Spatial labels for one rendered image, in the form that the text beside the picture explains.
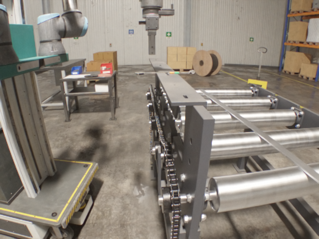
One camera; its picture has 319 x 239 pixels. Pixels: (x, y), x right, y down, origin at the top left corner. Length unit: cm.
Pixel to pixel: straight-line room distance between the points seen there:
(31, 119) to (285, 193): 152
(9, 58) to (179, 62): 776
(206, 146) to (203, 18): 1128
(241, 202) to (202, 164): 24
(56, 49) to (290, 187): 143
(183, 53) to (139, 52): 335
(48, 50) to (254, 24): 1221
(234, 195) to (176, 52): 795
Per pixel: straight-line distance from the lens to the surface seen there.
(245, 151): 93
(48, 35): 143
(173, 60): 842
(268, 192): 69
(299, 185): 77
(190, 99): 50
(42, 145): 162
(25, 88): 150
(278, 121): 137
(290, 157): 84
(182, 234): 70
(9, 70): 107
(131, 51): 1105
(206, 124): 41
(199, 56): 773
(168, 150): 64
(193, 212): 57
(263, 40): 1329
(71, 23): 148
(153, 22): 79
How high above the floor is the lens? 131
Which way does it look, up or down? 23 degrees down
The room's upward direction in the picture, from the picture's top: straight up
